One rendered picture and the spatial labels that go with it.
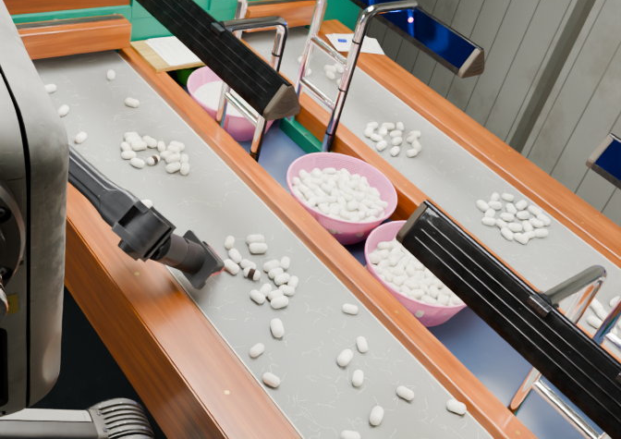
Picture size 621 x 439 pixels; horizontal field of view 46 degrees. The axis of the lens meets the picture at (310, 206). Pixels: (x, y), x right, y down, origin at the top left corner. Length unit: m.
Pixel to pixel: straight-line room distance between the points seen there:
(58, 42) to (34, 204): 1.41
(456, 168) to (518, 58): 1.38
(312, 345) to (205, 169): 0.54
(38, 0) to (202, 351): 1.04
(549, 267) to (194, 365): 0.90
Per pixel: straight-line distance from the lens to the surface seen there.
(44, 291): 0.63
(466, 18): 3.55
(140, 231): 1.23
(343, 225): 1.65
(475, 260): 1.11
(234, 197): 1.66
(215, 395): 1.24
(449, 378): 1.40
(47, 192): 0.57
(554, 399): 1.35
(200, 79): 2.07
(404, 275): 1.61
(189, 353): 1.29
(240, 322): 1.39
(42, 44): 1.95
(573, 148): 3.16
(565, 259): 1.86
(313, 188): 1.75
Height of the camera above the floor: 1.75
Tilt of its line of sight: 37 degrees down
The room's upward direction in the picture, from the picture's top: 17 degrees clockwise
